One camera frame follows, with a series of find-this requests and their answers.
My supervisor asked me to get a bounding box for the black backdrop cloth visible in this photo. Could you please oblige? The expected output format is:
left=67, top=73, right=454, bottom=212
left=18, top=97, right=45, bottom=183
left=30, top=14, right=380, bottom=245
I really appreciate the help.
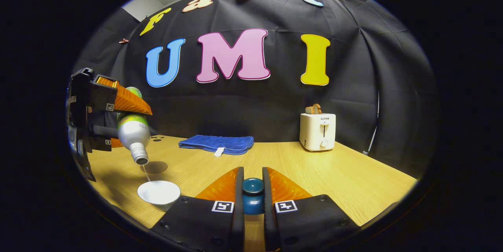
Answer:
left=73, top=0, right=437, bottom=174

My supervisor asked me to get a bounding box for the teal teacup lid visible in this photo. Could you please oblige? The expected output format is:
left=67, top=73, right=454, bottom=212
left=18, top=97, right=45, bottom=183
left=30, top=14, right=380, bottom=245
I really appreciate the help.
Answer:
left=242, top=178, right=264, bottom=215

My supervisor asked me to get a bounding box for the white toaster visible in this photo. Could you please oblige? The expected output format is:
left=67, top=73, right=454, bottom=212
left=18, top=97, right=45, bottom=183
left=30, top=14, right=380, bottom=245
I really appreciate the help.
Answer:
left=299, top=113, right=337, bottom=152

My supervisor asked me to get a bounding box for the silver green water bottle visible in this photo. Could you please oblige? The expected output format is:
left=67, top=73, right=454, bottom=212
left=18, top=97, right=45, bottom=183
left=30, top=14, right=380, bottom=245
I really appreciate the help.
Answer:
left=117, top=87, right=151, bottom=165

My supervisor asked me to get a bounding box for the white teacup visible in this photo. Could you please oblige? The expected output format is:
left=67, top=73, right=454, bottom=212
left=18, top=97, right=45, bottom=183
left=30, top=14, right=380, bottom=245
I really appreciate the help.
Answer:
left=137, top=180, right=182, bottom=211

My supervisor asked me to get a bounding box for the round brown coaster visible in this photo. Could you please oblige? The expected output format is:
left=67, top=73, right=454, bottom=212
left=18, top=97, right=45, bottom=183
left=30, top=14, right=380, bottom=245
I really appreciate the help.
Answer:
left=141, top=161, right=168, bottom=174

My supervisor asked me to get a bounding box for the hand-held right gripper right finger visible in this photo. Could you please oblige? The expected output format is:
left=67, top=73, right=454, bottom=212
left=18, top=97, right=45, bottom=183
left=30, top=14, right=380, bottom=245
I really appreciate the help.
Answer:
left=262, top=167, right=360, bottom=252

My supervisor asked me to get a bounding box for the blue folded towel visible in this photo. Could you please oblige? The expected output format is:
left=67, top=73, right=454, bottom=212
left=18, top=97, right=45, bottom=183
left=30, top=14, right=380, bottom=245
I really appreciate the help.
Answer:
left=178, top=134, right=255, bottom=157

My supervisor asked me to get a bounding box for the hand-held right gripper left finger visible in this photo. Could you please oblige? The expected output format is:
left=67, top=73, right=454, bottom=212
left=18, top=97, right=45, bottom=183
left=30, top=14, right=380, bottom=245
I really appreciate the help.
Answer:
left=151, top=167, right=245, bottom=252

